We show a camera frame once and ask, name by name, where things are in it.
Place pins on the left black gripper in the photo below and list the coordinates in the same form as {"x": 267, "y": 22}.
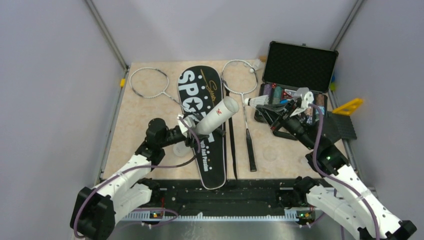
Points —
{"x": 195, "y": 139}

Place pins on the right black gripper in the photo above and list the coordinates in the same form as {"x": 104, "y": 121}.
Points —
{"x": 273, "y": 112}

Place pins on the shuttlecock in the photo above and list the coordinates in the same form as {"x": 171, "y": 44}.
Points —
{"x": 256, "y": 101}
{"x": 256, "y": 65}

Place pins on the white shuttlecock tube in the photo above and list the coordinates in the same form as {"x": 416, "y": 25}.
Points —
{"x": 223, "y": 111}

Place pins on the black racket bag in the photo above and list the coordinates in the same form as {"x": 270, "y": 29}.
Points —
{"x": 199, "y": 90}

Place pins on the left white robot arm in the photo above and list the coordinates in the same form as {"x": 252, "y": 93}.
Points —
{"x": 98, "y": 209}

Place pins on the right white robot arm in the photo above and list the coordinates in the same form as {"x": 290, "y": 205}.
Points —
{"x": 359, "y": 211}

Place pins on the right white badminton racket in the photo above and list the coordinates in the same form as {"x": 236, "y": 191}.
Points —
{"x": 249, "y": 141}

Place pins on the white badminton racket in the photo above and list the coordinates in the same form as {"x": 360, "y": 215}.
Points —
{"x": 151, "y": 82}
{"x": 249, "y": 141}

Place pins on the left white badminton racket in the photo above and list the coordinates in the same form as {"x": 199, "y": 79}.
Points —
{"x": 151, "y": 82}

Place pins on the translucent tube cap left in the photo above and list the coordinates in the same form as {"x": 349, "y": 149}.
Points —
{"x": 180, "y": 149}

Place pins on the black poker chip case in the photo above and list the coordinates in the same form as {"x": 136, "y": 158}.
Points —
{"x": 289, "y": 67}

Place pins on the black perforated plate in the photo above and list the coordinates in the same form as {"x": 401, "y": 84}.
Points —
{"x": 344, "y": 126}

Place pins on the yellow block at corner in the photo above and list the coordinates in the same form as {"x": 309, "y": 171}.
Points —
{"x": 332, "y": 86}

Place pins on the yellow plastic triangle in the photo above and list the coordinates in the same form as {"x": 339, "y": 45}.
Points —
{"x": 348, "y": 108}

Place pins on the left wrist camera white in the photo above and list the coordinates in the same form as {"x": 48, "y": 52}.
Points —
{"x": 185, "y": 123}

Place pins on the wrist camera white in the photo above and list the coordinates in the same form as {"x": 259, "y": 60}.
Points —
{"x": 303, "y": 97}
{"x": 185, "y": 123}

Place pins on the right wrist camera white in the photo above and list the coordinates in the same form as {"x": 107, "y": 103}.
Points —
{"x": 303, "y": 97}

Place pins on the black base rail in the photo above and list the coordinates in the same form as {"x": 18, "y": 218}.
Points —
{"x": 243, "y": 200}

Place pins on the yellow clip on rail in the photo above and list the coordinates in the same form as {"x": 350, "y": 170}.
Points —
{"x": 122, "y": 82}

